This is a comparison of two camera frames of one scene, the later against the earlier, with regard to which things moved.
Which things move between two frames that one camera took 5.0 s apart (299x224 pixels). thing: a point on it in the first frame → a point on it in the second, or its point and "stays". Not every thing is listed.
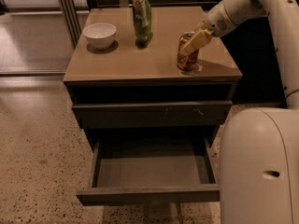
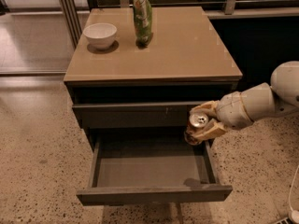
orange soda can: [186, 62] → [197, 120]
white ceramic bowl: [100, 35] stays
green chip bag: [142, 17] stays
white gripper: [217, 22] → [231, 110]
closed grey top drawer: [175, 115] stays
